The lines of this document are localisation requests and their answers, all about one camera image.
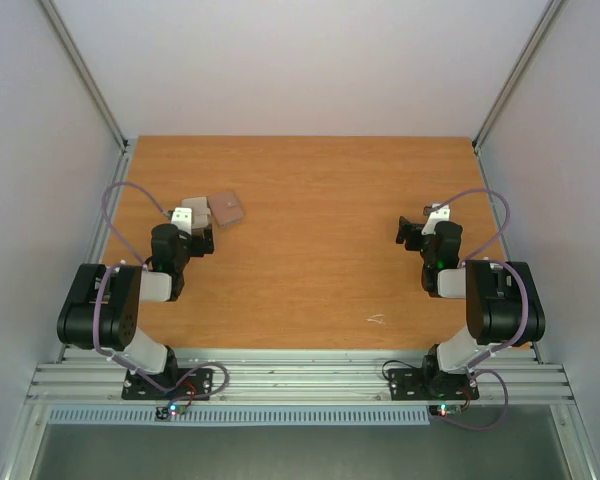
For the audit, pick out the brown card holder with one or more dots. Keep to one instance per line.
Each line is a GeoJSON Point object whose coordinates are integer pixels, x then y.
{"type": "Point", "coordinates": [226, 208]}

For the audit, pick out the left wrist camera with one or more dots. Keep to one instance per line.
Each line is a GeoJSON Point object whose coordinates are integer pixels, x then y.
{"type": "Point", "coordinates": [182, 218]}

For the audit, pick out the right circuit board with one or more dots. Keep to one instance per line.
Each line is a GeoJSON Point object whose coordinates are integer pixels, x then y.
{"type": "Point", "coordinates": [445, 410]}

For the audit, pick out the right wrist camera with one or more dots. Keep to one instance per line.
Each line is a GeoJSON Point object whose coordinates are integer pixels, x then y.
{"type": "Point", "coordinates": [435, 213]}

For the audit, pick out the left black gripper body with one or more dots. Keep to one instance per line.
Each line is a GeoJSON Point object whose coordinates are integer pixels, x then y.
{"type": "Point", "coordinates": [200, 249]}

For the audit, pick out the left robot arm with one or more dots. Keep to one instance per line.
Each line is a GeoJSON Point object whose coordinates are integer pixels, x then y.
{"type": "Point", "coordinates": [100, 314]}

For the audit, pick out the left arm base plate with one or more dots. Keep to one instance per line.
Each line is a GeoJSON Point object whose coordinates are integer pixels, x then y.
{"type": "Point", "coordinates": [162, 388]}

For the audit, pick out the grey slotted cable duct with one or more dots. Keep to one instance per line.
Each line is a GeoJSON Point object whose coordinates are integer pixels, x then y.
{"type": "Point", "coordinates": [241, 416]}

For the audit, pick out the beige card holder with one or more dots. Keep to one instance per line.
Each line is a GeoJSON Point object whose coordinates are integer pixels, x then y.
{"type": "Point", "coordinates": [201, 211]}

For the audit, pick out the circuit board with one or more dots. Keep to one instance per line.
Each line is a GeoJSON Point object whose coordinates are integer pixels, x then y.
{"type": "Point", "coordinates": [445, 410]}
{"type": "Point", "coordinates": [170, 412]}

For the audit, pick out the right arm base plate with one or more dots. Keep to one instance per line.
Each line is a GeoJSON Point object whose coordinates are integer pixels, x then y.
{"type": "Point", "coordinates": [411, 384]}

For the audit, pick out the aluminium rail frame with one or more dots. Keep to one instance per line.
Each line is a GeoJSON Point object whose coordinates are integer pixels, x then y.
{"type": "Point", "coordinates": [301, 377]}

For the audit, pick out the left circuit board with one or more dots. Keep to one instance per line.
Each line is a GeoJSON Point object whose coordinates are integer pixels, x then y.
{"type": "Point", "coordinates": [170, 412]}

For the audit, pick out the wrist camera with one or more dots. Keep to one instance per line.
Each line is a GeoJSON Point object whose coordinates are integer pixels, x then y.
{"type": "Point", "coordinates": [435, 213]}
{"type": "Point", "coordinates": [182, 218]}

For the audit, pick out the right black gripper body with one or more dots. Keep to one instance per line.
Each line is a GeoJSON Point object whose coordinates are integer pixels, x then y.
{"type": "Point", "coordinates": [411, 235]}

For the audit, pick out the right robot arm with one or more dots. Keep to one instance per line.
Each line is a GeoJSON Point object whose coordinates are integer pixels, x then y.
{"type": "Point", "coordinates": [502, 308]}

